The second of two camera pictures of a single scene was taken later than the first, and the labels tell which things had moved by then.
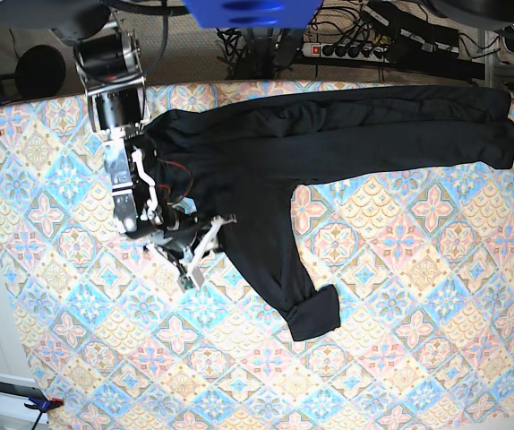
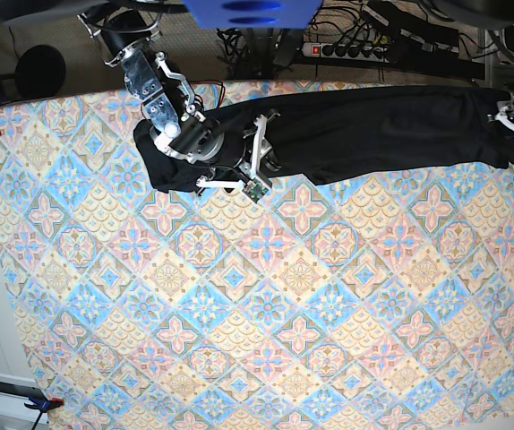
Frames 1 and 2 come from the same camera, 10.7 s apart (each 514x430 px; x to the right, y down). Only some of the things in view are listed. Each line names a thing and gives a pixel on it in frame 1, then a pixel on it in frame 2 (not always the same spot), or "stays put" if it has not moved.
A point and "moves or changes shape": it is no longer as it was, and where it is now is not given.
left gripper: (189, 239) -> (238, 157)
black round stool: (39, 72) stays put
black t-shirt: (235, 161) moves or changes shape
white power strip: (367, 53) stays put
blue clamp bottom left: (40, 403) stays put
